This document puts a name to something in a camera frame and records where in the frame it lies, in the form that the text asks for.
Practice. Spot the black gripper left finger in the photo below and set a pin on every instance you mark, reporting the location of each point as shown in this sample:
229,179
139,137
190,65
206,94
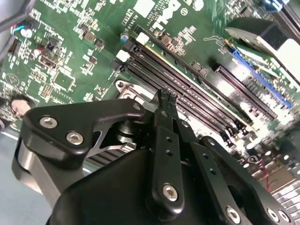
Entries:
93,112

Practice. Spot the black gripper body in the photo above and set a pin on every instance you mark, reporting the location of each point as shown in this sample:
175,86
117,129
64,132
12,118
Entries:
105,199

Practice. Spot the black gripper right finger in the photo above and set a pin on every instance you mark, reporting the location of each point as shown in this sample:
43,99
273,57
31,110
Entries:
220,192

